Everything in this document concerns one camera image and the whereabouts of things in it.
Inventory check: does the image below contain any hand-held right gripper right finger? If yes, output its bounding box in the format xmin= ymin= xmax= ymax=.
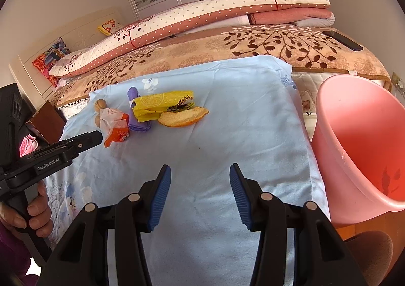
xmin=229 ymin=163 xmax=369 ymax=286

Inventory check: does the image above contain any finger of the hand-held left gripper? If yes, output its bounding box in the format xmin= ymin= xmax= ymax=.
xmin=68 ymin=130 xmax=104 ymax=160

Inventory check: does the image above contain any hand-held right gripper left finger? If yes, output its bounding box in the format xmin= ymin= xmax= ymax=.
xmin=36 ymin=164 xmax=172 ymax=286

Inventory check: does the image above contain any orange white plastic wrapper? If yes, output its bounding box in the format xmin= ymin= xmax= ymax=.
xmin=100 ymin=107 xmax=130 ymax=148

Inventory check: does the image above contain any yellow plastic bag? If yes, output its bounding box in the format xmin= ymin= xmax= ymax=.
xmin=132 ymin=90 xmax=195 ymax=122

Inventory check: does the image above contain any orange peel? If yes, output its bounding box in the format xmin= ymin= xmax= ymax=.
xmin=157 ymin=106 xmax=210 ymax=128

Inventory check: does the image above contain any black spiky scrap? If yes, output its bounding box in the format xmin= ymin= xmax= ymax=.
xmin=167 ymin=96 xmax=195 ymax=113

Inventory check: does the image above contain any pink plastic bin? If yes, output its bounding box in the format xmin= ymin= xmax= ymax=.
xmin=312 ymin=75 xmax=405 ymax=225

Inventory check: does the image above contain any person's left hand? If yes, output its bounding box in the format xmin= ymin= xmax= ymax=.
xmin=0 ymin=180 xmax=54 ymax=239

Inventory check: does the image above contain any pink cloth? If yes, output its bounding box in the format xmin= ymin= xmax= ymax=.
xmin=19 ymin=134 xmax=40 ymax=157

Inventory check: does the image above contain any wooden nightstand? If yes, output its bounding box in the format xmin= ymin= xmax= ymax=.
xmin=25 ymin=101 xmax=67 ymax=144

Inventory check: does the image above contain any light blue floral cloth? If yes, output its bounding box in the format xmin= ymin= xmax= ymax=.
xmin=41 ymin=55 xmax=331 ymax=286

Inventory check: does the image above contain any colourful printed pillow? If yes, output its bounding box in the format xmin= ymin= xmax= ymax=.
xmin=32 ymin=37 xmax=71 ymax=87

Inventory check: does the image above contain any cream bed headboard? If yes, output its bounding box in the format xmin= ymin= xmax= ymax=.
xmin=9 ymin=8 xmax=124 ymax=97

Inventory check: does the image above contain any yellow floral pillow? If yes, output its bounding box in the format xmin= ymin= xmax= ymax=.
xmin=97 ymin=19 xmax=123 ymax=36

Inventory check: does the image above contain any brown round stool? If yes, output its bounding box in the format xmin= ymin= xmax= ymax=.
xmin=345 ymin=231 xmax=394 ymax=286

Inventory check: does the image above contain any brown leaf-print blanket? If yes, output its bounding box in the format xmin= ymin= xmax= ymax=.
xmin=51 ymin=23 xmax=393 ymax=109

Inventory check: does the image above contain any dotted tree-print quilt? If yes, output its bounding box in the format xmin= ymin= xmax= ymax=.
xmin=49 ymin=0 xmax=331 ymax=78

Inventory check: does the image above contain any pink folded blanket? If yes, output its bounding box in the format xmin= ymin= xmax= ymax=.
xmin=247 ymin=8 xmax=335 ymax=25

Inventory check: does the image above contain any black smartphone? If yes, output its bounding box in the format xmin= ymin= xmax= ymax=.
xmin=322 ymin=30 xmax=364 ymax=52

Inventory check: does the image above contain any white folded sheet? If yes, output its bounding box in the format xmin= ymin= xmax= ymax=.
xmin=294 ymin=16 xmax=336 ymax=28

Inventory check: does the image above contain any wall socket panel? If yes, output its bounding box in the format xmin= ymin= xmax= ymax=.
xmin=392 ymin=72 xmax=405 ymax=90

